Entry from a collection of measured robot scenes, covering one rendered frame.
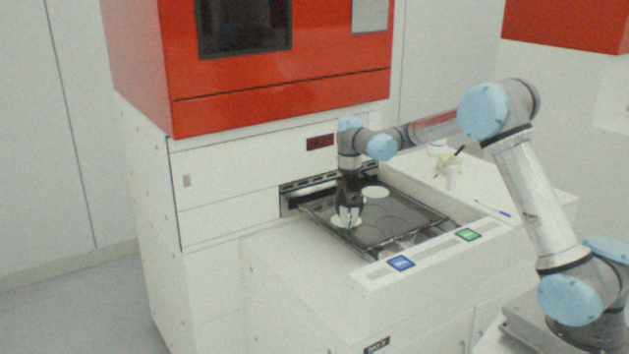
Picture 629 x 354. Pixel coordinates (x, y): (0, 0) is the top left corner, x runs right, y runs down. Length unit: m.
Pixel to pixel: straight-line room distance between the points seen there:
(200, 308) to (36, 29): 1.70
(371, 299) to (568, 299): 0.43
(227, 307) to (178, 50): 0.93
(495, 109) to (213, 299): 1.17
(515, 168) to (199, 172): 0.92
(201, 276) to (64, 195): 1.52
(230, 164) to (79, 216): 1.70
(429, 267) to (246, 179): 0.67
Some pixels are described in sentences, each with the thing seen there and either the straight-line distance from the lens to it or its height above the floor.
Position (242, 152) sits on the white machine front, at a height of 1.12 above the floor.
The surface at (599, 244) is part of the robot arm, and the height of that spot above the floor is 1.12.
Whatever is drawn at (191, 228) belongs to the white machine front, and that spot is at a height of 0.91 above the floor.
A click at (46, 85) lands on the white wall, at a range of 2.92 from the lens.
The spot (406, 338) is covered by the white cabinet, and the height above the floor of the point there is 0.75.
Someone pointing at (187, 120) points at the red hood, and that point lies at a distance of 1.45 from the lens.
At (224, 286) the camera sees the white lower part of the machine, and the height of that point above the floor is 0.64.
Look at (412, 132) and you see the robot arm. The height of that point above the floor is 1.24.
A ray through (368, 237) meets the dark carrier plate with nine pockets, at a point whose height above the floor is 0.90.
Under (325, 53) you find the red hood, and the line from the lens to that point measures 1.62.
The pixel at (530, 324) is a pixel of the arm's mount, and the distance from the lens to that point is 1.34.
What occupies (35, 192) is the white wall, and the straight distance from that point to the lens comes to 3.08.
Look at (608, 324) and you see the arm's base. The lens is 1.31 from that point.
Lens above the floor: 1.70
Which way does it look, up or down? 24 degrees down
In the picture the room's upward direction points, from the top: straight up
